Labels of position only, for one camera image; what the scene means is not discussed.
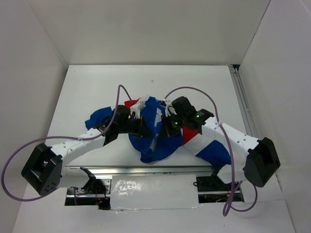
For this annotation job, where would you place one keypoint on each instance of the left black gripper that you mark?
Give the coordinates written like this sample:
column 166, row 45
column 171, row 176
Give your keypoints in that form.
column 142, row 131

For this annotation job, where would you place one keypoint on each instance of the aluminium right side rail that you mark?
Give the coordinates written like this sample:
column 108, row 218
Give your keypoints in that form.
column 244, row 104

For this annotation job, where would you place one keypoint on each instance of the white taped cover panel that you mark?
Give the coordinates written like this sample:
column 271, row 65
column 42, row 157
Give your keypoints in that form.
column 153, row 192

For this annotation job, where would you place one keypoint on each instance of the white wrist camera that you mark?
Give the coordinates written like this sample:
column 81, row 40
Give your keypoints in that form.
column 169, row 109
column 136, row 109

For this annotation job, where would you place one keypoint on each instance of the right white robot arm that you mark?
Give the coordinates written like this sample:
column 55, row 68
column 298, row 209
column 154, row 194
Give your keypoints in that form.
column 233, row 154

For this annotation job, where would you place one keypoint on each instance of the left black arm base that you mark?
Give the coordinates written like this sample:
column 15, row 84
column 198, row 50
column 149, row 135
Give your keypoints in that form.
column 93, row 192

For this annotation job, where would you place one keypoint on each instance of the aluminium rail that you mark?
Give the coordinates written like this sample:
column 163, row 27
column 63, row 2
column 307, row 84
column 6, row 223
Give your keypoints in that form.
column 244, row 104
column 149, row 170

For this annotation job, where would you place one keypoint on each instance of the aluminium front rail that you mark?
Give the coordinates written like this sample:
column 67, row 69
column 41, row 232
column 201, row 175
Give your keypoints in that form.
column 149, row 170

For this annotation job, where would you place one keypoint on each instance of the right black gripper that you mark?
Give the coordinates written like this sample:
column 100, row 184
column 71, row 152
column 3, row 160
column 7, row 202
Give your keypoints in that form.
column 166, row 130

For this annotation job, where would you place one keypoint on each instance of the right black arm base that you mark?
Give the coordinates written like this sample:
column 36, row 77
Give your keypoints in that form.
column 211, row 189

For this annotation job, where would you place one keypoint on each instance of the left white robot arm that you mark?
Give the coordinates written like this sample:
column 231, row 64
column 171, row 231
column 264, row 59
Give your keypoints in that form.
column 46, row 169

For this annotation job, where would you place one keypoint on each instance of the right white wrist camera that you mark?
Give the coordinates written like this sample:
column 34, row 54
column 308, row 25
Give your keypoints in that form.
column 169, row 109

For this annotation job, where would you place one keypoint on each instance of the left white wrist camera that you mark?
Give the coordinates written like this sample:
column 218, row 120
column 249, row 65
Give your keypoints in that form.
column 136, row 109

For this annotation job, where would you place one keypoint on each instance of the red white blue jacket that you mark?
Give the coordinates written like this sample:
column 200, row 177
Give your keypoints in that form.
column 157, row 148

